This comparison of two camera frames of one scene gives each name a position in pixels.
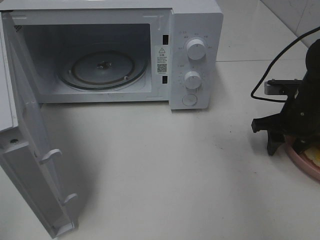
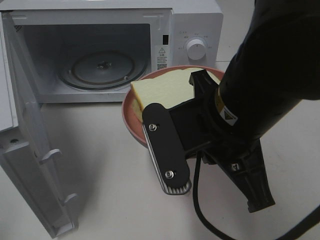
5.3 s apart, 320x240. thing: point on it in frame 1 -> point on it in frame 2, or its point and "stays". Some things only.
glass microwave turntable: (102, 69) stays
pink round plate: (304, 160) -> (131, 116)
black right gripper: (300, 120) -> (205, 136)
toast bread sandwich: (313, 153) -> (168, 90)
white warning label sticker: (162, 60) stays
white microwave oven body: (121, 51) stays
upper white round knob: (196, 49) stays
